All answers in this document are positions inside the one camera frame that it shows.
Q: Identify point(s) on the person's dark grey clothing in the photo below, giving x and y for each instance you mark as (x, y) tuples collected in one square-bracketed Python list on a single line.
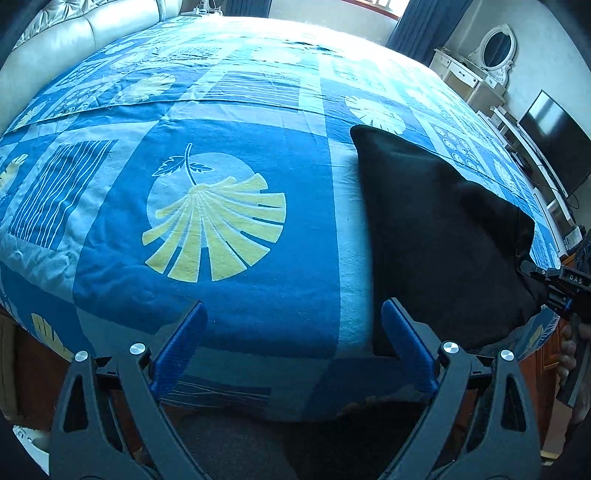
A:
[(277, 443)]

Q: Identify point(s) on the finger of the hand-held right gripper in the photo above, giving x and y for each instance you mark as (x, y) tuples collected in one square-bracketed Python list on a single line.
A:
[(561, 304), (538, 272)]

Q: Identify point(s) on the person's right hand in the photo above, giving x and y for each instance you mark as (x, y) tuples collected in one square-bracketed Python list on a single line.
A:
[(565, 355)]

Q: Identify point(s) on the window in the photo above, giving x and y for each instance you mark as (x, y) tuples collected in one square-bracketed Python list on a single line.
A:
[(388, 4)]

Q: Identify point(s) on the black pants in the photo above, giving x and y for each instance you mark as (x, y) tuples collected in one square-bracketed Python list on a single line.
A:
[(438, 230)]

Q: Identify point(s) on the white television stand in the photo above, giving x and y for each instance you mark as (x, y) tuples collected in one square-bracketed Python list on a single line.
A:
[(531, 170)]

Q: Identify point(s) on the white dressing table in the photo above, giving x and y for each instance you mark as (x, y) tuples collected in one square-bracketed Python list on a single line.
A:
[(466, 83)]

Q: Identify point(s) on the blue curtain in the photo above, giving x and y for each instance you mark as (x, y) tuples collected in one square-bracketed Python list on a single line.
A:
[(425, 27), (247, 7)]

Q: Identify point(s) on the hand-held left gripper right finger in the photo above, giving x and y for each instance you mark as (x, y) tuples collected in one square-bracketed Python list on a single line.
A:
[(408, 344)]

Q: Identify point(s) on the cream tufted leather headboard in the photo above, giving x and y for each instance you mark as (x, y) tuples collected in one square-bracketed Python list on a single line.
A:
[(106, 27)]

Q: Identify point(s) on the black television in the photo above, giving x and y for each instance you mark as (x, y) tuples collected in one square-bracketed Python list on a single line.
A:
[(558, 143)]

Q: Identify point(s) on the oval mirror with white frame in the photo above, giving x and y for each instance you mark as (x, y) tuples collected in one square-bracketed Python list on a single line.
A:
[(496, 46)]

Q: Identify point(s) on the brown wooden cabinet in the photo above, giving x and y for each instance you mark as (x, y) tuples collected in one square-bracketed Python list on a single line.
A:
[(538, 392)]

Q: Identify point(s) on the white object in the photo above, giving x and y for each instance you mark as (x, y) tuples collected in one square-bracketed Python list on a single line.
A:
[(30, 441)]

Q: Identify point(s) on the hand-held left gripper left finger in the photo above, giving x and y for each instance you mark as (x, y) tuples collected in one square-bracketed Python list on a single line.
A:
[(180, 346)]

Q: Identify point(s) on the blue leaf-patterned bedspread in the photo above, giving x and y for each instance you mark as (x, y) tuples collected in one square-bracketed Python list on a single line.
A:
[(231, 184)]

